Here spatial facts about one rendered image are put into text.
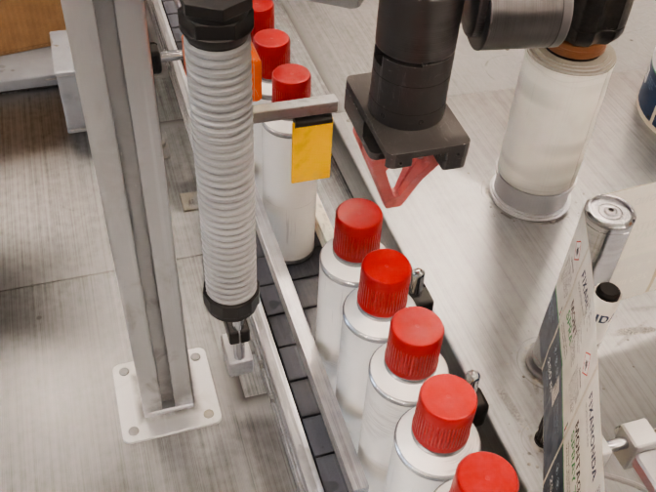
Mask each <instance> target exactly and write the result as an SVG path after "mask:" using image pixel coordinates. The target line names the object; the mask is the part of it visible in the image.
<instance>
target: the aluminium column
mask: <svg viewBox="0 0 656 492"><path fill-rule="evenodd" d="M61 7H62V12H63V17H64V22H65V27H66V32H67V37H68V42H69V47H70V52H71V56H72V61H73V65H74V70H75V75H76V80H77V85H78V90H79V95H80V100H81V104H82V109H83V114H84V119H85V124H86V129H87V134H88V139H89V144H90V148H91V152H92V157H93V162H94V167H95V172H96V177H97V182H98V187H99V192H100V197H101V202H102V210H103V215H104V220H105V225H106V230H107V234H108V239H109V244H110V249H111V254H112V259H113V263H114V268H115V273H116V278H117V283H118V288H119V293H120V298H121V303H122V307H123V312H124V317H125V321H126V326H127V331H128V336H129V341H130V346H131V351H132V355H133V360H134V365H135V370H136V375H137V380H138V385H139V390H140V395H141V400H142V404H143V412H144V416H145V417H146V418H148V417H152V416H157V415H161V414H165V413H170V412H174V411H179V410H183V409H186V408H191V407H193V406H194V402H193V393H192V385H191V378H190V370H189V362H188V354H187V346H186V338H185V323H184V315H183V307H182V299H181V291H180V283H179V276H178V268H177V260H176V252H175V243H174V235H173V228H172V220H171V212H170V204H169V196H168V188H167V181H166V173H165V164H164V156H163V148H162V141H161V133H160V125H159V117H158V109H157V101H156V94H155V86H154V77H153V69H152V61H151V53H150V46H149V38H148V30H147V22H146V14H145V6H144V0H61Z"/></svg>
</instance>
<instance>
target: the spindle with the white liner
mask: <svg viewBox="0 0 656 492"><path fill-rule="evenodd" d="M634 1H635V0H574V8H573V16H572V22H571V25H570V28H569V31H568V34H567V36H566V38H565V39H564V41H563V42H562V44H560V45H559V46H558V47H554V48H532V49H525V52H524V57H523V61H522V66H521V69H520V72H519V75H518V79H517V84H516V89H515V94H514V98H513V101H512V107H511V111H510V115H509V121H508V126H507V130H506V133H505V136H504V139H503V143H502V147H501V153H500V155H499V157H498V158H497V161H496V165H495V171H496V174H495V175H494V176H493V177H492V179H491V181H490V185H489V193H490V196H491V198H492V199H493V201H494V202H495V203H496V205H497V206H498V207H500V208H501V209H502V210H503V211H505V212H506V213H508V214H510V215H512V216H514V217H516V218H519V219H523V220H526V221H532V222H544V221H550V220H554V219H556V218H558V217H560V216H562V215H563V214H564V213H565V212H566V211H567V210H568V208H569V206H570V203H571V193H570V192H571V191H572V190H573V189H574V187H575V185H576V183H577V179H578V177H577V174H578V172H579V169H580V167H581V164H582V161H583V158H584V155H585V151H586V148H587V145H588V142H589V140H590V137H591V135H592V132H593V129H594V126H595V121H596V117H597V114H598V112H599V109H600V106H601V104H602V101H603V98H604V96H605V92H606V89H607V85H608V82H609V79H610V76H611V73H612V71H613V68H614V66H615V63H616V60H617V58H616V53H615V51H614V49H613V48H612V46H611V45H610V44H609V43H611V42H613V41H615V40H616V39H618V38H619V37H620V36H621V35H622V34H623V32H624V30H625V25H626V24H627V21H628V18H629V15H630V12H631V9H632V6H633V3H634Z"/></svg>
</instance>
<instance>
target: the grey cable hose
mask: <svg viewBox="0 0 656 492"><path fill-rule="evenodd" d="M180 2H181V4H182V5H181V6H180V8H179V9H178V19H179V29H180V31H181V33H182V34H183V35H184V54H185V56H184V57H185V63H186V65H185V67H186V79H187V88H188V97H189V110H190V120H191V132H192V142H193V152H194V164H195V174H196V185H197V197H198V207H199V218H200V229H201V240H202V252H203V263H204V274H205V281H204V287H203V299H204V304H205V306H206V307H207V309H208V310H209V312H210V313H211V315H213V316H214V317H215V318H217V319H218V320H221V321H223V322H239V321H242V320H244V319H247V318H248V317H250V316H251V315H252V314H253V313H254V312H255V310H256V309H257V306H258V304H259V303H260V282H259V280H258V279H257V255H256V247H257V245H256V219H255V218H256V213H255V210H256V207H255V204H256V201H255V173H254V171H255V166H254V163H255V159H254V136H253V135H254V129H253V127H254V122H253V97H252V95H253V90H252V85H253V83H252V63H251V61H252V55H251V51H252V47H251V34H250V33H251V32H252V30H253V28H254V9H253V0H180Z"/></svg>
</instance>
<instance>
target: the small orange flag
mask: <svg viewBox="0 0 656 492"><path fill-rule="evenodd" d="M332 132H333V116H332V113H324V114H317V115H311V116H304V117H298V118H293V123H292V169H291V183H292V184H295V183H301V182H307V181H313V180H319V179H325V178H330V163H331V147H332Z"/></svg>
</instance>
